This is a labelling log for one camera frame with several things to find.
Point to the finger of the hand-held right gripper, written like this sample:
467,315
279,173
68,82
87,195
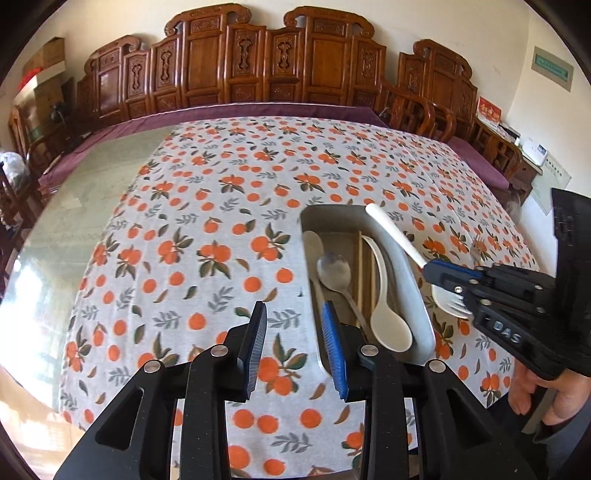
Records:
461,274
480,297

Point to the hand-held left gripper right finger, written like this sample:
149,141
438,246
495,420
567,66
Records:
334,350

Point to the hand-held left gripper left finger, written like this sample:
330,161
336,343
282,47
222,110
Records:
256,350

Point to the white plastic spoon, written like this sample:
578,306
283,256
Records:
390,327

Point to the rectangular metal tray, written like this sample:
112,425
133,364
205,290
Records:
401,277

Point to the metal spoon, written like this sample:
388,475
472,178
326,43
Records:
333,271

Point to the white plastic fork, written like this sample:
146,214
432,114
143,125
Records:
392,230

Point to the dark brown chopstick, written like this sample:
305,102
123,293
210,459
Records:
358,267

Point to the wooden spoon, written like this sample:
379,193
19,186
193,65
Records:
313,247

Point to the person's right forearm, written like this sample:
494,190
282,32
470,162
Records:
572,447

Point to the person's right hand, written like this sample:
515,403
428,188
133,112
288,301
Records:
572,397

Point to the metal fork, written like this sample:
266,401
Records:
476,253

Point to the short purple bench cushion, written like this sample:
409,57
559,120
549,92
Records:
480,161

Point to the wooden side table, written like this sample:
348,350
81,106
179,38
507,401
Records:
526,173

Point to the white printed board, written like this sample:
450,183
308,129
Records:
554,184

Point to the white desktop device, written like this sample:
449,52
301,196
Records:
535,152

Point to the orange fruit print tablecloth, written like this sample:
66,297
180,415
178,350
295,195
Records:
207,207

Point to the red gift box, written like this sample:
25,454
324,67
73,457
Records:
488,110

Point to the wooden armchair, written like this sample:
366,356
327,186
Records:
411,110

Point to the carved wooden bench backrest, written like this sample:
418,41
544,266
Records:
438,83
328,64
106,87
198,64

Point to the white plastic bag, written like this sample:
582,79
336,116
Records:
11,167

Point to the black desk lamp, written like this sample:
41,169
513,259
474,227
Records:
57,114

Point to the cardboard box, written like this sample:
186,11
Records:
46,55

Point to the grey green wall sign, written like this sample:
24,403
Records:
551,68

